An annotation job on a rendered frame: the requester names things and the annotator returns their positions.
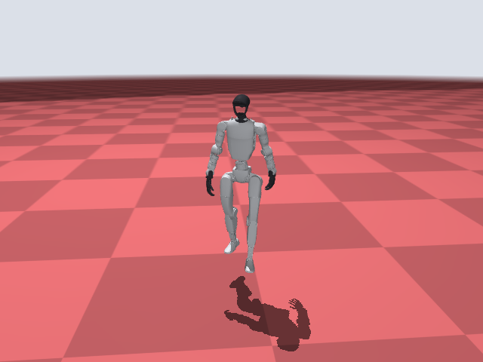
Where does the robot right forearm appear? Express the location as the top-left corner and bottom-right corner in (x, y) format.
(206, 146), (219, 176)

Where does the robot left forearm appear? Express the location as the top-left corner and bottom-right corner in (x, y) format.
(264, 147), (276, 175)

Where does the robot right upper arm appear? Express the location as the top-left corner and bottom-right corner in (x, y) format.
(211, 121), (228, 155)

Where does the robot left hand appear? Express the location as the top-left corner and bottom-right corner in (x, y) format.
(265, 170), (276, 190)

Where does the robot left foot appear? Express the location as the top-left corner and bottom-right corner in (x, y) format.
(245, 258), (255, 273)

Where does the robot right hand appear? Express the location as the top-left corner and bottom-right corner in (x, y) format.
(206, 170), (215, 196)

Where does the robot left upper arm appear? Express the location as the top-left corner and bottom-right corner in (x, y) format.
(254, 122), (272, 156)

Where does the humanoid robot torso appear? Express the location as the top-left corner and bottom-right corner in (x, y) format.
(226, 117), (257, 183)

